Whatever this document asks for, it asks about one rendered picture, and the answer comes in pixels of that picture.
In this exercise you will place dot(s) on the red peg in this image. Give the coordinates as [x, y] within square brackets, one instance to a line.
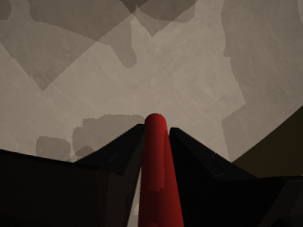
[159, 197]

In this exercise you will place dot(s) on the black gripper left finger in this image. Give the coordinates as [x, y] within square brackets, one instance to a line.
[96, 191]

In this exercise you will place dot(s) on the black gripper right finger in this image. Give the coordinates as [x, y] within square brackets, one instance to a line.
[216, 193]

